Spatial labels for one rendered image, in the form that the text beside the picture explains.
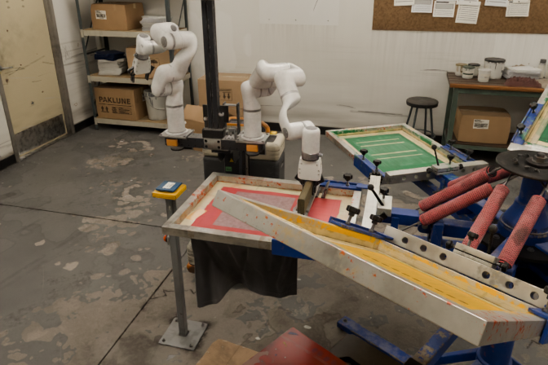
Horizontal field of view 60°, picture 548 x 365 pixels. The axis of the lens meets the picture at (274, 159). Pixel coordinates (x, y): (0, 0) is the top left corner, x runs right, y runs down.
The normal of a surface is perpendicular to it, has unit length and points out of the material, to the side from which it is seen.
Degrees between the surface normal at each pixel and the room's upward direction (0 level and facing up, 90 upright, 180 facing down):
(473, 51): 90
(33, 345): 0
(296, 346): 0
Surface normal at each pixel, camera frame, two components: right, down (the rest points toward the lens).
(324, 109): -0.26, 0.37
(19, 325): 0.00, -0.92
